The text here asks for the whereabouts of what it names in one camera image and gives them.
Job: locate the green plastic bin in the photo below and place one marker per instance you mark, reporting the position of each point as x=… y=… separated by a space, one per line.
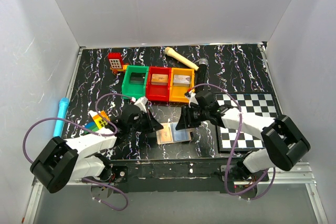
x=134 y=82

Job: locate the yellow plastic bin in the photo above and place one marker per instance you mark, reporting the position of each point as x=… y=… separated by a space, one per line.
x=177 y=91

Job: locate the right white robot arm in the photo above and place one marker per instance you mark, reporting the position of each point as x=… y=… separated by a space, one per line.
x=284 y=144

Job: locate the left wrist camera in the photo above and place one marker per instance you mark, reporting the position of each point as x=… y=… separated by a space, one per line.
x=139 y=105

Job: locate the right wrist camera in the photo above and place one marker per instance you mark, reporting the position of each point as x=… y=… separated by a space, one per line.
x=192 y=101

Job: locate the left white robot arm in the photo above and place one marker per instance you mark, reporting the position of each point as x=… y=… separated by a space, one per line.
x=62 y=161

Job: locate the red plastic bin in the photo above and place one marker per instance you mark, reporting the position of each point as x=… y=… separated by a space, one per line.
x=158 y=93

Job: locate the black white chessboard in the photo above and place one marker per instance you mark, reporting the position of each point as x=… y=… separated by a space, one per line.
x=260 y=104

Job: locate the red toy block building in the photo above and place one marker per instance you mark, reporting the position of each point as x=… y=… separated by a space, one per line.
x=116 y=63

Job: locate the yellow green toy block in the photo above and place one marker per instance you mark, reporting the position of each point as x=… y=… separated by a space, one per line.
x=97 y=121

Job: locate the blue plastic card sleeves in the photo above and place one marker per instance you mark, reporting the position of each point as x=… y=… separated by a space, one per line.
x=183 y=135

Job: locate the card box in red bin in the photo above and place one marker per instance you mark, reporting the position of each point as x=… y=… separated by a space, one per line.
x=159 y=79

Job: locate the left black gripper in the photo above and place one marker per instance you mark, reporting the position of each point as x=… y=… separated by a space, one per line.
x=147 y=121

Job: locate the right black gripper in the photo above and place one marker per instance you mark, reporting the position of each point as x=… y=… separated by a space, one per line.
x=189 y=116

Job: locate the black microphone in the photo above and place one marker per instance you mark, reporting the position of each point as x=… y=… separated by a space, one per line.
x=202 y=70

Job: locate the beige leather card holder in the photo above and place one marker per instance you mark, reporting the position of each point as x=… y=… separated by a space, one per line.
x=169 y=135

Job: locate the gold VIP card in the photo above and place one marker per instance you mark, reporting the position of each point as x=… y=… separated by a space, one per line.
x=164 y=136

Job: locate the card box in yellow bin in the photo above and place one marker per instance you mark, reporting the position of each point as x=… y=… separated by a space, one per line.
x=181 y=80

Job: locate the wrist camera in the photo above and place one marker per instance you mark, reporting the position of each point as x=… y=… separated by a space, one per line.
x=192 y=101
x=139 y=105

